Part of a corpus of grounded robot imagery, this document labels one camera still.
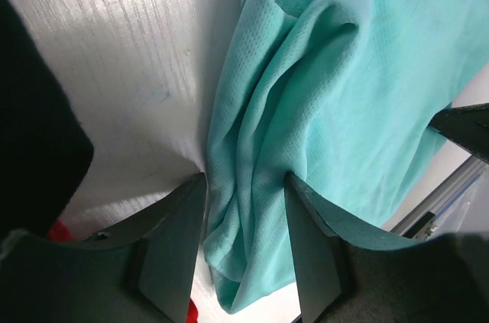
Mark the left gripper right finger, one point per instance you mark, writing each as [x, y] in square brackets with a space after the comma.
[350, 271]

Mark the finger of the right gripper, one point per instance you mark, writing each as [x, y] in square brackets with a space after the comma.
[465, 126]

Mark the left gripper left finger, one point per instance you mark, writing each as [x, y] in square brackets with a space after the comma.
[138, 270]

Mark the teal t shirt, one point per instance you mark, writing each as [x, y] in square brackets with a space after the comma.
[339, 92]

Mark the black t shirt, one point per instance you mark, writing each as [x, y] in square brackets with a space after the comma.
[45, 153]

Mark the red t shirt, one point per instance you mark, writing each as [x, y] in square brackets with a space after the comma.
[59, 232]

